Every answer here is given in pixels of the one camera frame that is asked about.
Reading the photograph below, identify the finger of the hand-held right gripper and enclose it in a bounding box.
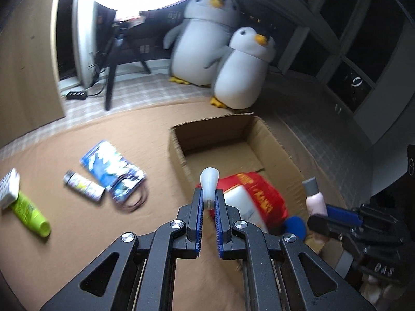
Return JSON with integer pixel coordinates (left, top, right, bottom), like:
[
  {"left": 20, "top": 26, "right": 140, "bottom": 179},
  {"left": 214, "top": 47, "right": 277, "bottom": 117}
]
[
  {"left": 326, "top": 204, "right": 364, "bottom": 227},
  {"left": 306, "top": 215, "right": 355, "bottom": 244}
]

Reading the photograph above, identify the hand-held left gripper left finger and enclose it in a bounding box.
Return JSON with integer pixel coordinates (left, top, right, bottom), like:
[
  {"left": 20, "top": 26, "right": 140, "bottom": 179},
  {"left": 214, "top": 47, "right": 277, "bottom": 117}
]
[{"left": 40, "top": 186, "right": 205, "bottom": 311}]

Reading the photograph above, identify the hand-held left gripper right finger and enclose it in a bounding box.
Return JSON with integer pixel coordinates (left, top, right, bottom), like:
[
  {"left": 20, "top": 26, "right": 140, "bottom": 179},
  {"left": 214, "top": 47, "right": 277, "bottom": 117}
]
[{"left": 214, "top": 188, "right": 377, "bottom": 311}]

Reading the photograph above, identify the pink bottle grey cap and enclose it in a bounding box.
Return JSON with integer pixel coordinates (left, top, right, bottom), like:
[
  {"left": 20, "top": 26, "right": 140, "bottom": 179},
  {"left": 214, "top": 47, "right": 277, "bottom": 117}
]
[{"left": 301, "top": 178, "right": 328, "bottom": 217}]

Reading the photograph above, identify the blue round case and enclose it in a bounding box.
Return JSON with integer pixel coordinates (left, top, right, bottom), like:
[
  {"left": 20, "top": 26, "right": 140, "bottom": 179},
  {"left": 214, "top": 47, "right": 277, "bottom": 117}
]
[{"left": 283, "top": 216, "right": 307, "bottom": 238}]

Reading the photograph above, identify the small white bottle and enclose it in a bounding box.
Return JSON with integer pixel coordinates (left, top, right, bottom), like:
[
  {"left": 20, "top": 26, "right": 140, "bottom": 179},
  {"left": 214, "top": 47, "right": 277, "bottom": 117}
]
[{"left": 199, "top": 167, "right": 220, "bottom": 210}]

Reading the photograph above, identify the red and white snack bag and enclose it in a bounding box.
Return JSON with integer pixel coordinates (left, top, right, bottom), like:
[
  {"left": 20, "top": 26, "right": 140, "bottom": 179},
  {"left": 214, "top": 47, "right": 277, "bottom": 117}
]
[{"left": 209, "top": 172, "right": 289, "bottom": 234}]

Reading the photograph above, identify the cardboard box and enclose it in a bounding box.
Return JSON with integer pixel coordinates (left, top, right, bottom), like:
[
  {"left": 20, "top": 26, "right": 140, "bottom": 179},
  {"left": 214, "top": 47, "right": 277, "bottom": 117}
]
[{"left": 169, "top": 113, "right": 344, "bottom": 273}]

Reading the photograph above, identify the blue printed packet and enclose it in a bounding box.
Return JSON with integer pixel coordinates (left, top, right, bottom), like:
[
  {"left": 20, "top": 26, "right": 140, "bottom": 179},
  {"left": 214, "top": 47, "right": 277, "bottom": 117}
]
[{"left": 79, "top": 140, "right": 130, "bottom": 188}]

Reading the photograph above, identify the person's right hand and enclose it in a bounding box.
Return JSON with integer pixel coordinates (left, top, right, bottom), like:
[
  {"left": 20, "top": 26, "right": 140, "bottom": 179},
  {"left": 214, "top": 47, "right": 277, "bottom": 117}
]
[{"left": 360, "top": 270, "right": 393, "bottom": 308}]

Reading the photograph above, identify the clear plastic packet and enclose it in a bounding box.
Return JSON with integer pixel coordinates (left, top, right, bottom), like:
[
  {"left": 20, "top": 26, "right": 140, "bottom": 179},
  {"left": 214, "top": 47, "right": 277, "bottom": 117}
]
[{"left": 107, "top": 165, "right": 148, "bottom": 203}]

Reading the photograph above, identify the small patterned spray tube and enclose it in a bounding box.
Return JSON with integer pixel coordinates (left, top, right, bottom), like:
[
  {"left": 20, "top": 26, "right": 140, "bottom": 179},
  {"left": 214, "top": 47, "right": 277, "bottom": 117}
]
[{"left": 63, "top": 170, "right": 106, "bottom": 201}]

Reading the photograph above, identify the small grey penguin plush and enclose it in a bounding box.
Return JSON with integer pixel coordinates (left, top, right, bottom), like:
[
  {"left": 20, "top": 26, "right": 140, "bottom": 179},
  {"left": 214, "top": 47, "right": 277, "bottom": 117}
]
[{"left": 204, "top": 27, "right": 277, "bottom": 110}]

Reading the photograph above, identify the black tripod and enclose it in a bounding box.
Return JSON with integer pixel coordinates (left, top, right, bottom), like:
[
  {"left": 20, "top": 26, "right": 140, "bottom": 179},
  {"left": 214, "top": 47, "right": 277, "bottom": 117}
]
[{"left": 94, "top": 19, "right": 151, "bottom": 111}]

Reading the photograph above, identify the green tube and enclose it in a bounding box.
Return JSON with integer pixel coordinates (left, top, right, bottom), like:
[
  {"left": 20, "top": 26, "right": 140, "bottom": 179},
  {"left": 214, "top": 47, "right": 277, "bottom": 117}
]
[{"left": 10, "top": 192, "right": 52, "bottom": 237}]

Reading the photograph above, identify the large grey penguin plush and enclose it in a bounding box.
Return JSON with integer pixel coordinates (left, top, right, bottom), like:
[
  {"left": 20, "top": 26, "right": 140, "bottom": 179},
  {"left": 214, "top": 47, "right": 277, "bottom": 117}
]
[{"left": 163, "top": 0, "right": 242, "bottom": 88}]

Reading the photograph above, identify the white patterned tissue pack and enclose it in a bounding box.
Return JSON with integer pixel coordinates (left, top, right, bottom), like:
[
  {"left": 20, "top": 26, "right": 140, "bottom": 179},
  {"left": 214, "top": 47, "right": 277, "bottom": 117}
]
[{"left": 0, "top": 168, "right": 20, "bottom": 209}]

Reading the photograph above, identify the large light wooden board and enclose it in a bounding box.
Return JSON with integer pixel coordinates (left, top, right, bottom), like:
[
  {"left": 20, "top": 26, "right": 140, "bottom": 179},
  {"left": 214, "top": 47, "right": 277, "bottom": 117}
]
[{"left": 0, "top": 0, "right": 67, "bottom": 150}]

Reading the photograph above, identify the thin black cord loop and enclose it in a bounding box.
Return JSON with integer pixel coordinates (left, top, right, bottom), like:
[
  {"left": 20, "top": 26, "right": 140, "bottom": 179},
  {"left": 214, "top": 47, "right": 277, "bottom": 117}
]
[{"left": 113, "top": 172, "right": 150, "bottom": 213}]

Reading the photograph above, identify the black power strip cable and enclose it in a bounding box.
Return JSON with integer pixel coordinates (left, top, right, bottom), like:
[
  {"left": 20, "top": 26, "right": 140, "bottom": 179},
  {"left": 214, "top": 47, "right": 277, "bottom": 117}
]
[{"left": 86, "top": 65, "right": 107, "bottom": 98}]

